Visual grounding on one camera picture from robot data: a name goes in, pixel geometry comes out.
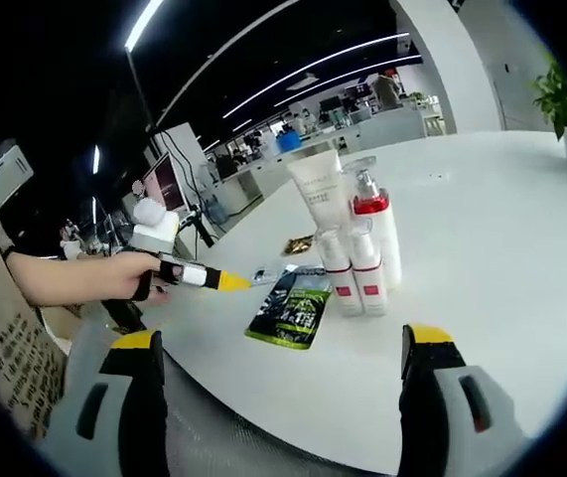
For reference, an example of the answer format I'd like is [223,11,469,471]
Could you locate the blue barrel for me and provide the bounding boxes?
[276,131,301,153]

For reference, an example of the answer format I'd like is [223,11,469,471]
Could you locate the small clear sachet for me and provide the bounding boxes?
[250,265,285,287]

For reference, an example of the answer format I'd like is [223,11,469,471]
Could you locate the green and black sachet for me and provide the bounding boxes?
[243,265,334,352]

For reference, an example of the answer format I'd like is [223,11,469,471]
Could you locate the ceiling light strips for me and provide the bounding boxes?
[88,0,426,176]

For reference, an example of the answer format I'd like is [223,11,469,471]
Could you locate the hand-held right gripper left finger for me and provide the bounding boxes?
[76,328,170,477]

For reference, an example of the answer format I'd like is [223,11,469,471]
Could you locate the green plant in white pot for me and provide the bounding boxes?
[530,62,567,176]

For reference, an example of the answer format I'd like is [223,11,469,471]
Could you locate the white skincare tube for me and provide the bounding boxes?
[285,148,352,240]

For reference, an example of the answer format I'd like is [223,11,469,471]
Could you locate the laptop with pink screen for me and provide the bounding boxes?
[141,151,201,226]

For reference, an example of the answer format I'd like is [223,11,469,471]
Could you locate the black laptop stand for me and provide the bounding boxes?
[183,207,215,249]

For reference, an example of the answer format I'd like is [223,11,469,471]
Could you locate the tall white red-banded spray bottle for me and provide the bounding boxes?
[342,156,403,290]

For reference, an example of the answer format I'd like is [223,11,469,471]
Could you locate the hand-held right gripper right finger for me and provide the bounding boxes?
[399,322,530,477]

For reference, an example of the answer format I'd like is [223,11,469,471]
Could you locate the small white red-label pump bottle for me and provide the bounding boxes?
[347,231,391,318]
[315,228,359,319]

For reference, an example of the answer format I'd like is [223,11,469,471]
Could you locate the blue water jug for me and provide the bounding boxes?
[206,196,227,226]

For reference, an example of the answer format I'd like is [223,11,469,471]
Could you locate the gold foil packet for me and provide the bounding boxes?
[282,233,317,257]

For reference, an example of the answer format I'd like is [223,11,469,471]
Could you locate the white ceiling air conditioner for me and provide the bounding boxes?
[0,142,36,211]

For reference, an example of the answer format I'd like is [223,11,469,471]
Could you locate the white office counter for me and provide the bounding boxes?
[213,103,446,201]

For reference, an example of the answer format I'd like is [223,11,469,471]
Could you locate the person's left hand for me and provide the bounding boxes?
[91,247,176,306]

